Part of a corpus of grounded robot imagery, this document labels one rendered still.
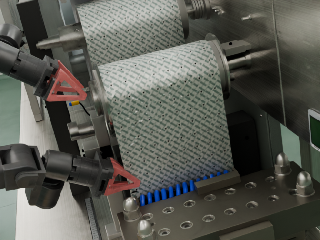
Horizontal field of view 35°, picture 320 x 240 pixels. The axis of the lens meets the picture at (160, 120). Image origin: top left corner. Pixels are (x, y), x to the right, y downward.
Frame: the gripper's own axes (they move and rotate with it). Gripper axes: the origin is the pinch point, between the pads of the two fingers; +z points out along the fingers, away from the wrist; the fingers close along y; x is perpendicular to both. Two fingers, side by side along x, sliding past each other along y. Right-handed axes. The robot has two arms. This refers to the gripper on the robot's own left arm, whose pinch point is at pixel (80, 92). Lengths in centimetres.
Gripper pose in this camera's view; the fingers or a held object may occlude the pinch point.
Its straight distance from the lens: 108.1
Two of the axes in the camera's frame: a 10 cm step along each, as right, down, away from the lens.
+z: 8.5, 3.8, 3.6
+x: 4.6, -8.7, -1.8
